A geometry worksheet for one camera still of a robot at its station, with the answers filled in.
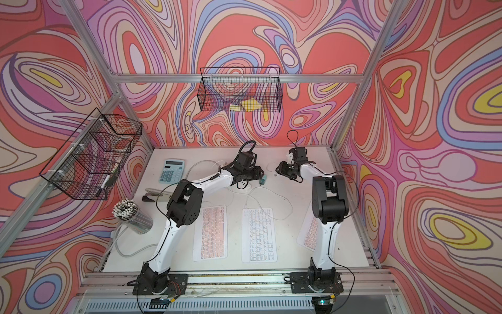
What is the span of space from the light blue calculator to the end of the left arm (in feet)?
1.26

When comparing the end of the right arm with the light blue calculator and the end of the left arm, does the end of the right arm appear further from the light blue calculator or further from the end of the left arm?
the light blue calculator

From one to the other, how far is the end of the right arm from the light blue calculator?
536 millimetres

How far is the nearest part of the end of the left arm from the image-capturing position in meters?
0.79

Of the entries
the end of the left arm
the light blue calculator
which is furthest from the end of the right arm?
the light blue calculator

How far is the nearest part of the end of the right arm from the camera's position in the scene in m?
0.80

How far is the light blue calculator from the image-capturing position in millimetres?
1060
